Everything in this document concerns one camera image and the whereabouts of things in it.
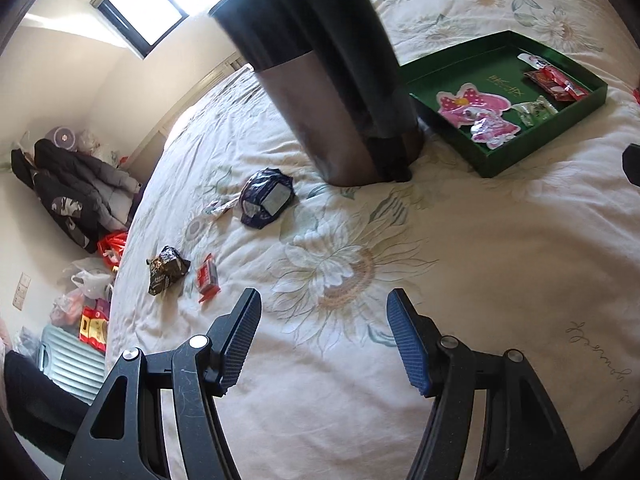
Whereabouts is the white plastic bag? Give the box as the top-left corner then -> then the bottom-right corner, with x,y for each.
62,258 -> 116,301

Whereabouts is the person's leg in dark trousers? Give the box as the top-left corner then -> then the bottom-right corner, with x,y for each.
207,0 -> 426,186

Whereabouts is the small red snack packet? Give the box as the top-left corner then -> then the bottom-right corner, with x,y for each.
196,253 -> 221,304

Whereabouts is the dark brown snack packet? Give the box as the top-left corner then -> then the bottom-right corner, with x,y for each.
146,246 -> 192,296

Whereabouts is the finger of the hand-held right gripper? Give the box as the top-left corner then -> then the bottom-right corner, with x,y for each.
621,143 -> 640,186

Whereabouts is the red yellow snack bag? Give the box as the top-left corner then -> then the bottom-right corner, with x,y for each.
77,305 -> 111,356

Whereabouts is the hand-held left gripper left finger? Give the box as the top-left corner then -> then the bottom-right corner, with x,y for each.
62,287 -> 263,480

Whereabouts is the pink silver cartoon packet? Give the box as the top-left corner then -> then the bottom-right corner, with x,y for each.
470,112 -> 521,150

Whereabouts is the pink bow cartoon packet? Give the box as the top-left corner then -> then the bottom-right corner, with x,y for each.
436,82 -> 516,128

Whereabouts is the green tray box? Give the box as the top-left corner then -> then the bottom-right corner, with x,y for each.
400,30 -> 609,179

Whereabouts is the small green gold packet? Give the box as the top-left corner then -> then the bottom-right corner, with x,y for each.
511,95 -> 559,126

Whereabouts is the person's black trouser leg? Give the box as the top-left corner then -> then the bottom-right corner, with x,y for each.
2,351 -> 104,463

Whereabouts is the black camouflage print jacket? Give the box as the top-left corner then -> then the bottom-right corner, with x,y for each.
11,149 -> 101,254

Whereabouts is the small purple fan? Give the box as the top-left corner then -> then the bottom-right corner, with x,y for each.
44,126 -> 81,151

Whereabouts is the light blue suitcase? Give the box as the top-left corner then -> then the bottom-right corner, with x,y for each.
39,324 -> 109,407

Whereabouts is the dark red fries packet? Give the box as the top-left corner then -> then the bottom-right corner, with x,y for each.
523,67 -> 590,105

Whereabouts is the grey puffer jacket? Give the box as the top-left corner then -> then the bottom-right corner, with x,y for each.
34,138 -> 144,232

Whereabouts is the orange red plastic bag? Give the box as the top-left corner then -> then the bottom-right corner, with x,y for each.
96,230 -> 130,267

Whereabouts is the dark blue snack packet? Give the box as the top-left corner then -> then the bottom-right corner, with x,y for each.
239,168 -> 295,230

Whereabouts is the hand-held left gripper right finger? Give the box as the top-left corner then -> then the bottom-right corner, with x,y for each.
386,287 -> 583,480

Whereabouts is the pink plastic bag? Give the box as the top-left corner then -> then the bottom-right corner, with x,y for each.
50,290 -> 87,330

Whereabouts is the window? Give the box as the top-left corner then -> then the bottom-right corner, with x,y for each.
90,0 -> 190,59

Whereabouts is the crumpled silver wrapper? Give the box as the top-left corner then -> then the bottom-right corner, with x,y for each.
202,196 -> 242,221

